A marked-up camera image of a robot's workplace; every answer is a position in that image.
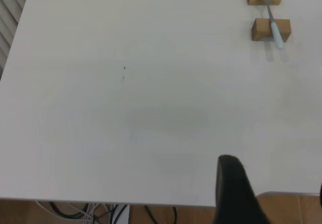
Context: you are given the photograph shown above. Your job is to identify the white slatted window blind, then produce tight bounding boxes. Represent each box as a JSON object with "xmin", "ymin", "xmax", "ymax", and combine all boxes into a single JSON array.
[{"xmin": 0, "ymin": 0, "xmax": 32, "ymax": 71}]

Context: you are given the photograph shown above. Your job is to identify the white table leg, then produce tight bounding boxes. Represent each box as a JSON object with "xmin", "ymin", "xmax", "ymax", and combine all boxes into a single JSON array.
[{"xmin": 109, "ymin": 203, "xmax": 130, "ymax": 224}]

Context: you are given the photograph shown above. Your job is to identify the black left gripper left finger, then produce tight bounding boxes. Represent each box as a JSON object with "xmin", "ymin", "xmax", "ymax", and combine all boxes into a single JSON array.
[{"xmin": 213, "ymin": 155, "xmax": 274, "ymax": 224}]

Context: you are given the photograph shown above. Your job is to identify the white cable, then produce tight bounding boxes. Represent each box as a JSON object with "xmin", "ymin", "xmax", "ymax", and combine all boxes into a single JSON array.
[{"xmin": 35, "ymin": 200, "xmax": 98, "ymax": 224}]

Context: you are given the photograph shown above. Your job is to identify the spoon with light blue handle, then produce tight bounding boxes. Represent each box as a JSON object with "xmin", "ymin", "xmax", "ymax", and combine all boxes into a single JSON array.
[{"xmin": 256, "ymin": 0, "xmax": 285, "ymax": 50}]

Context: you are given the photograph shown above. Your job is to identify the black cable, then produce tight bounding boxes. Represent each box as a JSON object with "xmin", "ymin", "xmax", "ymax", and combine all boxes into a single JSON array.
[
  {"xmin": 49, "ymin": 201, "xmax": 90, "ymax": 220},
  {"xmin": 144, "ymin": 205, "xmax": 178, "ymax": 224}
]

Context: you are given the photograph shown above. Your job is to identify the arched wooden block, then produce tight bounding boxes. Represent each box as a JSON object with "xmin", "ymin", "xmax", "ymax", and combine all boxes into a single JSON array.
[{"xmin": 251, "ymin": 18, "xmax": 292, "ymax": 43}]

